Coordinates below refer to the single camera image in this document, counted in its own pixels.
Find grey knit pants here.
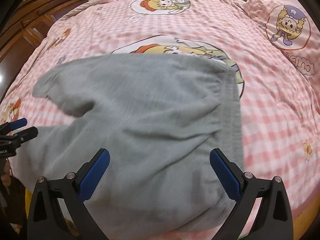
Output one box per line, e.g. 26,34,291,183
11,54,244,239

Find colourful bed sheet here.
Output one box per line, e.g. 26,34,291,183
293,202,318,240

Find yellow fleece garment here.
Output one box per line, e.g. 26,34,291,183
14,181,82,239

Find dark wooden wardrobe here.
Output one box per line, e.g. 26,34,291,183
1,0,88,99

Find pink checkered cartoon duvet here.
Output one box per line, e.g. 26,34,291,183
1,0,319,239

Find pink checkered cartoon pillow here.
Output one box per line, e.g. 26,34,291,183
234,0,319,93

